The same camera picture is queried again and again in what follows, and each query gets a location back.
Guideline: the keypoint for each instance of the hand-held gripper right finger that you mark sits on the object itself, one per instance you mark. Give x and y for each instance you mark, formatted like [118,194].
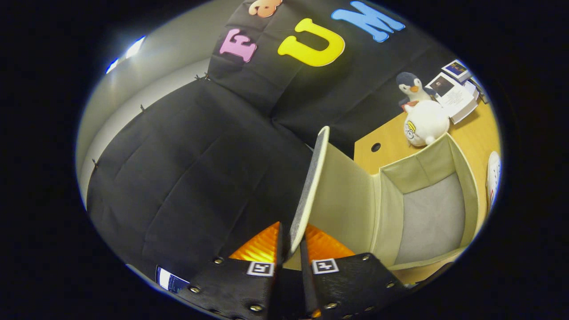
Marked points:
[309,280]

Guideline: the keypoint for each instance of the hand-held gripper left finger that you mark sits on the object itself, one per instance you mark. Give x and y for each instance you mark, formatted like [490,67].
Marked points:
[278,275]

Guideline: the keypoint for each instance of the beige fabric storage box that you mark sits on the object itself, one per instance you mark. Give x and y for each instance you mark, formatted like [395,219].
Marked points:
[346,200]

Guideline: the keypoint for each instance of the white canvas shoe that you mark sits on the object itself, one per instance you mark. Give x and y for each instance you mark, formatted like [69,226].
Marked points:
[493,173]

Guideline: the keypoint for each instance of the black backdrop cloth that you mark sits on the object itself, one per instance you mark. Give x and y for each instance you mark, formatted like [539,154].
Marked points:
[178,178]

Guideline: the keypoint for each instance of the white round plush toy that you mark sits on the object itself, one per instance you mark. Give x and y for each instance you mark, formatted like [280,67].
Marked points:
[426,122]

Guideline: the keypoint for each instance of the penguin plush toy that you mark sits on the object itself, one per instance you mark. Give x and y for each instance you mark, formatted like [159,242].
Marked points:
[415,86]

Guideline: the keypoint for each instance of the white book with portrait cover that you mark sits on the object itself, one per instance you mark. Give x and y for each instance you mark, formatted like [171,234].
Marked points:
[453,98]

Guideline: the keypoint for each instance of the thin white booklet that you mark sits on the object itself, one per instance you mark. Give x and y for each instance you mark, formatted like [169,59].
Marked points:
[472,90]

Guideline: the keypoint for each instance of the white book with blue picture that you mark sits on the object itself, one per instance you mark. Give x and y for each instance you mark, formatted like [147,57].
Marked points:
[455,70]

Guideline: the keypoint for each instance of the large ceiling light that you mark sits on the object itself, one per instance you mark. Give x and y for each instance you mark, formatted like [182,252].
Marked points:
[134,46]

